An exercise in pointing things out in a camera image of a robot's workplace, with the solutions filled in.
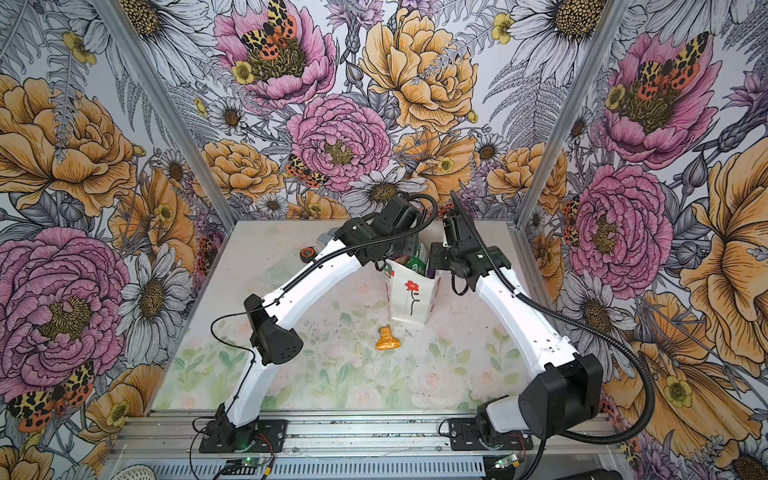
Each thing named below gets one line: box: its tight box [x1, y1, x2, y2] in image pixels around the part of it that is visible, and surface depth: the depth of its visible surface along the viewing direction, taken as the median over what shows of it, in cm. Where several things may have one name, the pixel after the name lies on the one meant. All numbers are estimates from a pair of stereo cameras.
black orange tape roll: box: [300, 246, 317, 263], surface depth 111 cm
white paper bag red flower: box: [385, 259, 441, 325], surface depth 83 cm
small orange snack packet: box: [376, 326, 401, 350], surface depth 91 cm
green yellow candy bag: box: [406, 239, 429, 277], surface depth 87 cm
